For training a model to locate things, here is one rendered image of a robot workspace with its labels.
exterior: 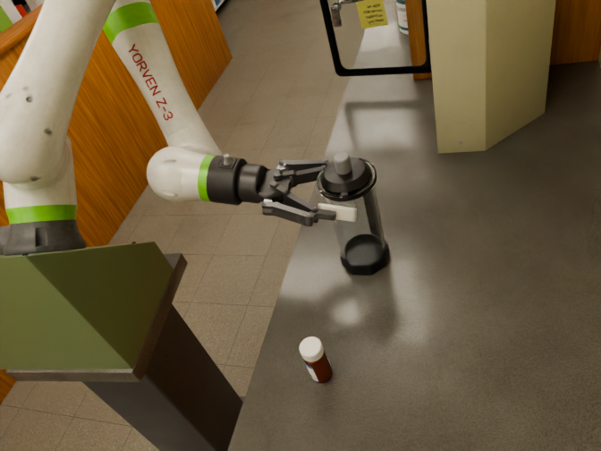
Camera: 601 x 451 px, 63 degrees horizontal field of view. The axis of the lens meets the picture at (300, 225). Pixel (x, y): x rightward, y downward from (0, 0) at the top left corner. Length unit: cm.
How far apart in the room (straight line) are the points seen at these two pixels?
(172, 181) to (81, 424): 158
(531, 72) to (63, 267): 105
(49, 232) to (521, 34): 104
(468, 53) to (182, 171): 63
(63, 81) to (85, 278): 34
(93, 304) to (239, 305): 141
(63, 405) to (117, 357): 145
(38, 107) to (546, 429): 93
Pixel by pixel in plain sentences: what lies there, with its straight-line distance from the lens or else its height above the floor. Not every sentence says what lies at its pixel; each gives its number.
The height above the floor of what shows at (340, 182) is 118.
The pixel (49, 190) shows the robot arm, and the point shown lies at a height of 125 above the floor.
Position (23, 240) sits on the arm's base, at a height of 120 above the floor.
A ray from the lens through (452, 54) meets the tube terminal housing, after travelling 113.
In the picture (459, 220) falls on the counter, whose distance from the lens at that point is 109.
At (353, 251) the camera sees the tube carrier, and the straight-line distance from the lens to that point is 96.
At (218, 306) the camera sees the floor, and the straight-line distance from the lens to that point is 237.
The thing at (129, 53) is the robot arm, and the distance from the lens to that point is 113.
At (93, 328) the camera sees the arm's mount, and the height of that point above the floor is 108.
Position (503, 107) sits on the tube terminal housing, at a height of 103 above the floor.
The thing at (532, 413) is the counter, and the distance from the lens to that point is 86.
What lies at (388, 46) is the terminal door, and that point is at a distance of 149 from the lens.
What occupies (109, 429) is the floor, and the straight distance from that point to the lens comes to 228.
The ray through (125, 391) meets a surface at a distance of 133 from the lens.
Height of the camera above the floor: 171
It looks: 42 degrees down
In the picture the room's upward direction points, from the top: 20 degrees counter-clockwise
